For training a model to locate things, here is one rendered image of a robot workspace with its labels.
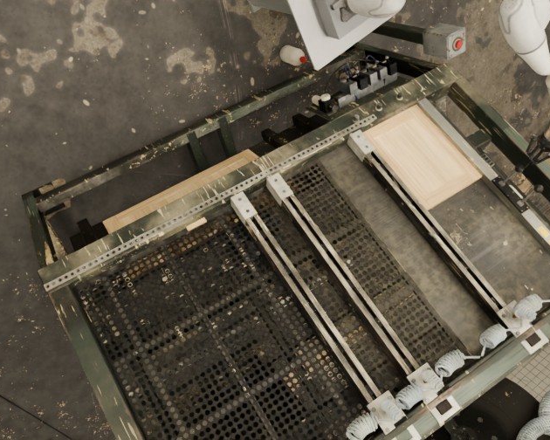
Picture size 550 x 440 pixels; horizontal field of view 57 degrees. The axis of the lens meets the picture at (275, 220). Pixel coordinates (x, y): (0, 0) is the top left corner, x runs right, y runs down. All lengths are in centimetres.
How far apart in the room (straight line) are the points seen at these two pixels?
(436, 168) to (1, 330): 257
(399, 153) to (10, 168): 194
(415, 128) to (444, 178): 30
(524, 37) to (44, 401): 335
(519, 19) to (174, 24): 174
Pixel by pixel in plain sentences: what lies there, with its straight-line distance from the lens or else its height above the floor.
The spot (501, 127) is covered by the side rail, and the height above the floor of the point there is 119.
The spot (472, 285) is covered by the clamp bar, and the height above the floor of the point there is 165.
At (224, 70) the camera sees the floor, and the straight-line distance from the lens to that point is 303.
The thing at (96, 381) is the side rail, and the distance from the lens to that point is 204.
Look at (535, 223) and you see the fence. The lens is 251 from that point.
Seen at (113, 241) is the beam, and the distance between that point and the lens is 219.
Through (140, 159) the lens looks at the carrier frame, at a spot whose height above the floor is 18.
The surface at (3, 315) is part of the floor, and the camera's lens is 332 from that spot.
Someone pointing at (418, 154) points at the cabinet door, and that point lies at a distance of 250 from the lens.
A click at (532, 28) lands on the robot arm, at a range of 183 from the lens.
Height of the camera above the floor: 271
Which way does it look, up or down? 49 degrees down
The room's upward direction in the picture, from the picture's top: 132 degrees clockwise
